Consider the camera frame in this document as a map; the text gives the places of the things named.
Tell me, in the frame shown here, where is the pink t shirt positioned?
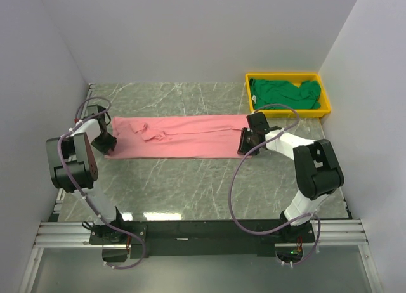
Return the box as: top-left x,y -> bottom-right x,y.
105,115 -> 247,159

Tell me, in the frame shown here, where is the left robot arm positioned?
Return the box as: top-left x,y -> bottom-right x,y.
46,105 -> 127,244

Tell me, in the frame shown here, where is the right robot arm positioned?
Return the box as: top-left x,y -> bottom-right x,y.
237,112 -> 344,242

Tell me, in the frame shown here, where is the green t shirt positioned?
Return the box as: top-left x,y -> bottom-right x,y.
249,79 -> 321,110

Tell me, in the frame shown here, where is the yellow plastic bin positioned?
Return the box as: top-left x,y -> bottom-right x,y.
245,71 -> 332,119

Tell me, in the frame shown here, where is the black base beam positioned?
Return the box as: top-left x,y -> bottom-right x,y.
82,220 -> 315,263

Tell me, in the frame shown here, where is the aluminium frame rail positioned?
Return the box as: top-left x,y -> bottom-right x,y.
18,83 -> 96,293

